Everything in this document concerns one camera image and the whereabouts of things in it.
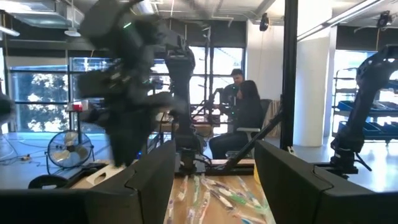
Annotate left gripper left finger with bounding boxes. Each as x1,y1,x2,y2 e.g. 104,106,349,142
0,139,177,224

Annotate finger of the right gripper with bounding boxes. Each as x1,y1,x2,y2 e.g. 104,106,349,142
107,124,133,167
130,119,156,166

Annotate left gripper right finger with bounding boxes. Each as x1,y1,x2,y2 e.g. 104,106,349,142
254,139,398,224

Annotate red white box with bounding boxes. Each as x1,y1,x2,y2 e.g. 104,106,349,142
64,99,90,113

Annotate black floor fan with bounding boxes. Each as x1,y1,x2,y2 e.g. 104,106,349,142
45,129,95,175

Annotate purple toothbrush in wrapper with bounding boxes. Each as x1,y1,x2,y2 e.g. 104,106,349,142
201,177,234,210
165,197,175,224

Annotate white ceiling lamp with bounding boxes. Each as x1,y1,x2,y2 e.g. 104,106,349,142
63,27,82,37

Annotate office chair white armrest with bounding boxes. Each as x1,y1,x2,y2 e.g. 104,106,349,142
226,98,273,158

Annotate person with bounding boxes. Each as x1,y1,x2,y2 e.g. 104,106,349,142
221,68,246,105
208,80,266,160

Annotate rack with blue trays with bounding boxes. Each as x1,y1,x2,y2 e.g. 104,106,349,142
331,67,398,146

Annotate black ceiling camera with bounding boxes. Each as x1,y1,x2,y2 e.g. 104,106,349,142
376,10,393,29
259,12,271,32

